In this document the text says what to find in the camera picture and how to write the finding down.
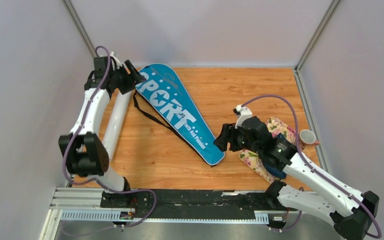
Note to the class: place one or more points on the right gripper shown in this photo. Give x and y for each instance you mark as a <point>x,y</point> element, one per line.
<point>227,135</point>

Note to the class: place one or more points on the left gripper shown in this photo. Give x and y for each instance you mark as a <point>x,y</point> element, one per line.
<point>134,77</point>

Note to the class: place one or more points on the white shuttlecock tube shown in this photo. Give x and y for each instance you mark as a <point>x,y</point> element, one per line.
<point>117,119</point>

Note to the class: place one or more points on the blue racket cover bag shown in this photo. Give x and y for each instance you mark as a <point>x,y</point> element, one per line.
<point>164,91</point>

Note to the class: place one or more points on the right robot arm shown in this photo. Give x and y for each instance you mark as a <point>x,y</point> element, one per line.
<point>350,212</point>

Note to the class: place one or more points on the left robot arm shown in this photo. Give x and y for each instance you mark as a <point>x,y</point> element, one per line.
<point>83,153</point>

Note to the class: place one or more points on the floral tray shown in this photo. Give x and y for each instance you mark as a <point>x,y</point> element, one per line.
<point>252,160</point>

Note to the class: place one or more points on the blue leaf-shaped dish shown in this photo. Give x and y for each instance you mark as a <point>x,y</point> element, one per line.
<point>274,169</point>

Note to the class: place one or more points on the white and pink mug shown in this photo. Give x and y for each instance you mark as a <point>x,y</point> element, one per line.
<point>307,138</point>

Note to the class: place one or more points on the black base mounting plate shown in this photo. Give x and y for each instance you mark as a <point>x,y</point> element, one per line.
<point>194,204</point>

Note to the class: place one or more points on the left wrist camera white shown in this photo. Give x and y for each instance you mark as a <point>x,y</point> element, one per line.
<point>115,61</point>

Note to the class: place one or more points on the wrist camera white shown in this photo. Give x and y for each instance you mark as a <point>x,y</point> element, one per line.
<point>242,113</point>
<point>115,61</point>

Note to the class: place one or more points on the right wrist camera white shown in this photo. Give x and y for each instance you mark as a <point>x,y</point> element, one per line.
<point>242,113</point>

